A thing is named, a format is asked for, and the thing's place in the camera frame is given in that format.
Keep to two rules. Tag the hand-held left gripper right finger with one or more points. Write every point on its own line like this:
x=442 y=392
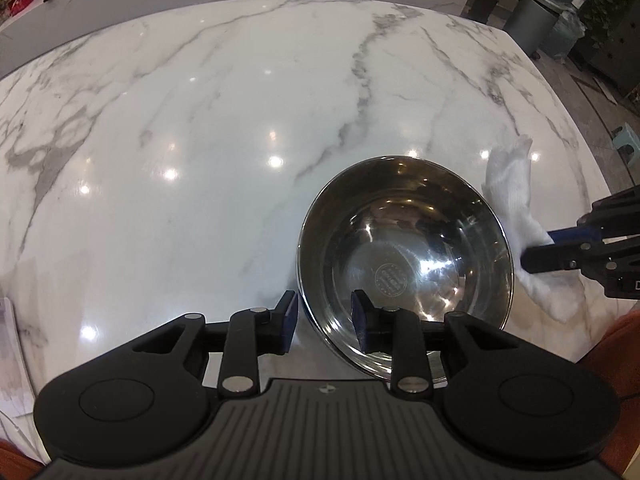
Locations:
x=360 y=320

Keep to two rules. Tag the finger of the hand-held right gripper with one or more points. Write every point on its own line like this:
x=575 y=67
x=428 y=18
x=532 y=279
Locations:
x=575 y=236
x=555 y=259

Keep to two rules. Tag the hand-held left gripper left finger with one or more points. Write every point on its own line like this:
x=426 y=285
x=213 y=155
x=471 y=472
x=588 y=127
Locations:
x=290 y=322

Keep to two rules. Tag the white cloth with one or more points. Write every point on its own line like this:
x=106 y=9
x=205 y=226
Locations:
x=510 y=185

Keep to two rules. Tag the blue steel-lined bowl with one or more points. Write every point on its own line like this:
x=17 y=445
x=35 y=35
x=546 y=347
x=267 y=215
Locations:
x=400 y=240

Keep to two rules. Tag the orange-red clothing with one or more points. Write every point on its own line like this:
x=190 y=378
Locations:
x=620 y=350

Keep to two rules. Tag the small green stool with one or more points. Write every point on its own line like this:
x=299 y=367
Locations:
x=627 y=142

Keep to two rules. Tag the dark perforated planter box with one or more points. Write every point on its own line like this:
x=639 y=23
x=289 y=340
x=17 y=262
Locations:
x=620 y=50

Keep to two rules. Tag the clear plastic bag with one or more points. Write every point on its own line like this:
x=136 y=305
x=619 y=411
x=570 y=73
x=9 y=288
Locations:
x=567 y=30

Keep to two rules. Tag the grey trash bin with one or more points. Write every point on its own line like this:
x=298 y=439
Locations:
x=530 y=20

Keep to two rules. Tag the white phone stand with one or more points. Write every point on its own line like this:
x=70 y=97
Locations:
x=17 y=360

